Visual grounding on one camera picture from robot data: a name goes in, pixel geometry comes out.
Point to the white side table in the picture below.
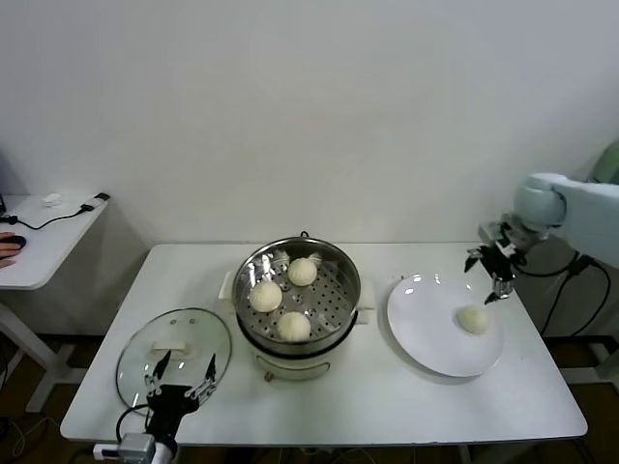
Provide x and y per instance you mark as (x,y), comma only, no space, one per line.
(611,365)

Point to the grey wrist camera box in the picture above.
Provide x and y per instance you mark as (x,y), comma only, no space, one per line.
(135,444)
(489,231)

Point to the small white desk object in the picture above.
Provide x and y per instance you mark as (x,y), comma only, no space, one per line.
(53,198)

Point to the round glass pot lid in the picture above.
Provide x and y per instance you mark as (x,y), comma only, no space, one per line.
(203,333)

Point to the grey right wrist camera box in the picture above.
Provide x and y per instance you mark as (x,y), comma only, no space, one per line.
(489,231)

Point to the dark monitor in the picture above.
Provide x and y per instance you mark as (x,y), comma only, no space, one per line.
(2,203)

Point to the white electric cooking pot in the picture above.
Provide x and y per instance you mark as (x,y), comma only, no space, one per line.
(295,362)

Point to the white round plate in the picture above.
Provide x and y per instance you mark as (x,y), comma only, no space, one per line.
(421,328)

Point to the stainless steel steamer basket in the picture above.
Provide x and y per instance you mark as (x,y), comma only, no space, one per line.
(338,290)

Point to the pale green appliance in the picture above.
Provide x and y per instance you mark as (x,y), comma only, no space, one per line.
(607,164)

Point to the white steamed baozi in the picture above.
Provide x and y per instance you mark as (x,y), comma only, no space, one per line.
(303,271)
(473,320)
(293,327)
(266,296)

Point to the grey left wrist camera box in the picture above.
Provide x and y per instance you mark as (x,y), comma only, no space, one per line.
(135,444)

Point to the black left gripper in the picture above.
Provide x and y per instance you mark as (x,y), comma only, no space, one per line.
(171,406)

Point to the dark blue computer mouse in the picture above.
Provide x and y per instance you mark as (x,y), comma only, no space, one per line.
(19,240)

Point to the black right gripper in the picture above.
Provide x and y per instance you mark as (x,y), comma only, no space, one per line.
(499,263)

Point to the black and white adapter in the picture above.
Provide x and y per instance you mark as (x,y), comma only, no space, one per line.
(97,200)

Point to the white side desk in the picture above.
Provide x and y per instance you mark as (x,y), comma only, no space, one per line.
(48,251)

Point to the person's hand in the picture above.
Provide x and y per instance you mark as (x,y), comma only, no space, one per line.
(7,249)

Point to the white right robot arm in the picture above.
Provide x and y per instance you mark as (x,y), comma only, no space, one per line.
(570,208)

